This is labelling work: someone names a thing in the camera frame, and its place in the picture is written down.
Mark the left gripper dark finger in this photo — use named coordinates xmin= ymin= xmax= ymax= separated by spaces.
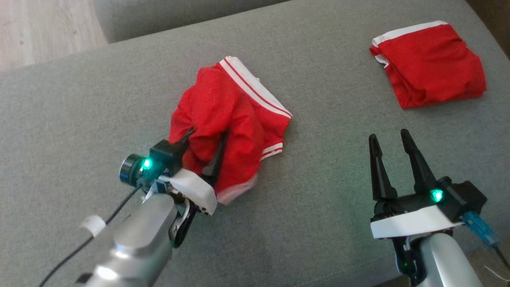
xmin=201 ymin=133 xmax=229 ymax=186
xmin=169 ymin=127 xmax=196 ymax=157

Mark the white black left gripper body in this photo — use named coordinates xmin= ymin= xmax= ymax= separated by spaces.
xmin=149 ymin=139 xmax=218 ymax=216

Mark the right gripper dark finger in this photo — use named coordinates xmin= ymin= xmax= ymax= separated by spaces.
xmin=368 ymin=134 xmax=398 ymax=202
xmin=400 ymin=128 xmax=438 ymax=195

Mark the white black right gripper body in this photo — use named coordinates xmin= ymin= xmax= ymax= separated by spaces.
xmin=370 ymin=191 xmax=465 ymax=240

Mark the red white striped garment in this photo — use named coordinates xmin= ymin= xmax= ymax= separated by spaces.
xmin=168 ymin=56 xmax=293 ymax=205

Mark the folded red garment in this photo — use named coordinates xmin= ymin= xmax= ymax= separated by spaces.
xmin=369 ymin=20 xmax=487 ymax=110

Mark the grey fabric sofa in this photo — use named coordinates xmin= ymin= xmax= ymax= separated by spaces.
xmin=0 ymin=0 xmax=510 ymax=287

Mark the left black cable teal plug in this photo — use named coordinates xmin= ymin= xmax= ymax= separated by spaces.
xmin=38 ymin=185 xmax=144 ymax=287

